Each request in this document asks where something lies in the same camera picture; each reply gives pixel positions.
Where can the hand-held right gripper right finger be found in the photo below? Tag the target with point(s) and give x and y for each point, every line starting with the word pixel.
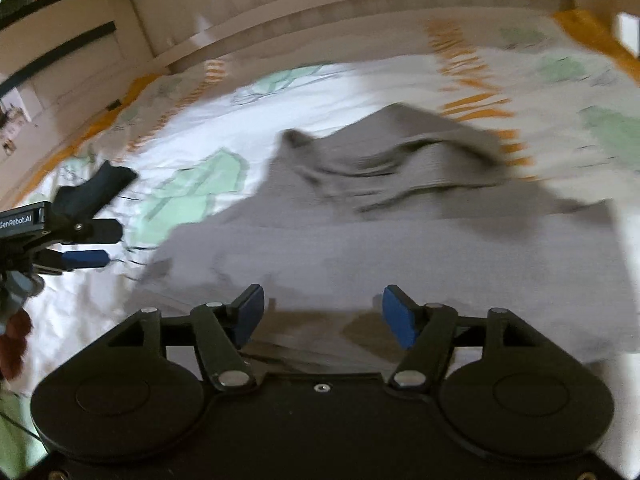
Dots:
pixel 397 316

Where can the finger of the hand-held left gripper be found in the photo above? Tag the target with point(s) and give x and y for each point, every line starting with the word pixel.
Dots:
pixel 95 185
pixel 85 259

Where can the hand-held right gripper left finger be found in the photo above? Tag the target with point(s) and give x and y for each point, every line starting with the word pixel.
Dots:
pixel 251 311

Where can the large grey garment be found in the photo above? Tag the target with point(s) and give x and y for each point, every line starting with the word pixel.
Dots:
pixel 380 230

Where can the person's left forearm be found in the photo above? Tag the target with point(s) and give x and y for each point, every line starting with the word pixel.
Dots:
pixel 14 345

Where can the white printed bed sheet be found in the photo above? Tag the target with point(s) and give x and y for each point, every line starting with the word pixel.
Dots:
pixel 210 125

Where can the cream cabinet with black stripes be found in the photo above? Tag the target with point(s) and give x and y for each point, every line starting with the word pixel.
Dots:
pixel 55 60

